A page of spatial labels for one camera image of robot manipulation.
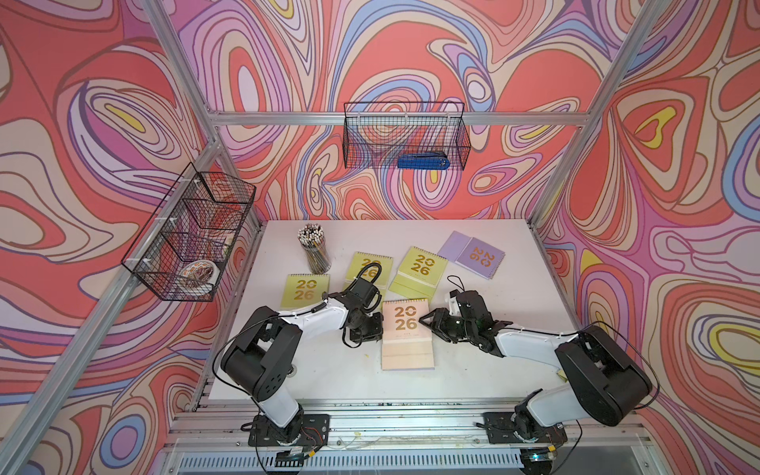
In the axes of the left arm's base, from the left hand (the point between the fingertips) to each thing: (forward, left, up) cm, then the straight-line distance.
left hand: (387, 337), depth 88 cm
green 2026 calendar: (+17, +28, 0) cm, 33 cm away
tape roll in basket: (+5, +45, +27) cm, 53 cm away
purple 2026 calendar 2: (-9, -7, -2) cm, 11 cm away
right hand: (+2, -11, +2) cm, 11 cm away
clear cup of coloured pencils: (+25, +23, +17) cm, 38 cm away
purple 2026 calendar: (+32, -32, +1) cm, 45 cm away
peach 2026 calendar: (0, -6, +2) cm, 6 cm away
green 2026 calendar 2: (+23, -12, +1) cm, 26 cm away
